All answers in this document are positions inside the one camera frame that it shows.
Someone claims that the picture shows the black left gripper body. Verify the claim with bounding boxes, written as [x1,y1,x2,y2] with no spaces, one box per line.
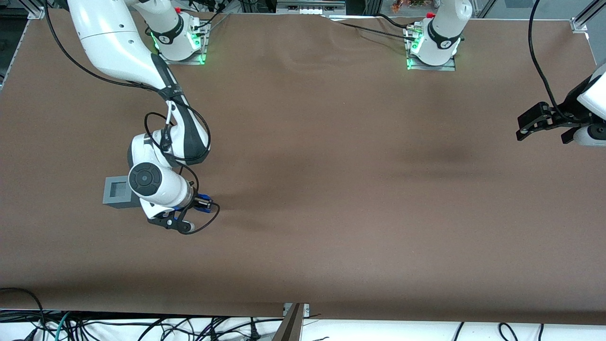
[548,100,591,144]

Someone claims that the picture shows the gray cube base with cavity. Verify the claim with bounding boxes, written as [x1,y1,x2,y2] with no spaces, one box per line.
[102,175,143,209]

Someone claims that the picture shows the brown table cover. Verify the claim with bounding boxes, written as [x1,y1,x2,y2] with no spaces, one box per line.
[0,9,606,325]

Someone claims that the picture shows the colorful background object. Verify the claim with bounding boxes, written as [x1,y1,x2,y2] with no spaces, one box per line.
[390,0,427,13]

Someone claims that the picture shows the white power strip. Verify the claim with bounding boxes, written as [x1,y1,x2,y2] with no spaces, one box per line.
[276,0,347,15]

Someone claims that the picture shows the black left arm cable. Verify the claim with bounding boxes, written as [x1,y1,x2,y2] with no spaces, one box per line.
[527,0,576,122]

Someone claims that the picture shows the aluminium frame profile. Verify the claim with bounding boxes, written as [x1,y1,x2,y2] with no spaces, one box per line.
[570,0,606,34]
[26,0,48,20]

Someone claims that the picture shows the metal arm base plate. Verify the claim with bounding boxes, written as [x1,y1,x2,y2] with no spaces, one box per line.
[161,21,207,66]
[406,26,457,72]

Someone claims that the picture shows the teal floor cable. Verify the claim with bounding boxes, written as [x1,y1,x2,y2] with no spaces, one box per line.
[53,311,72,341]

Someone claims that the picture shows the gray camera pole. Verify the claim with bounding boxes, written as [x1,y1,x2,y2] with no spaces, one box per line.
[272,303,305,341]

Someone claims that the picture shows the black looped floor cable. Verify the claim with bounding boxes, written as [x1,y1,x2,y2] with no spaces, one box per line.
[0,287,46,341]

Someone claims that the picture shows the short black table cable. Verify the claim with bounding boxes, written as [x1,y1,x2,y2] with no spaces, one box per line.
[376,13,417,32]

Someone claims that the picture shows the long black table cable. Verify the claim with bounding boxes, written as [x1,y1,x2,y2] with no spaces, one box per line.
[322,15,418,43]

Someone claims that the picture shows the black base connector cables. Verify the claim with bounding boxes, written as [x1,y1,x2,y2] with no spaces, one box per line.
[182,0,232,36]

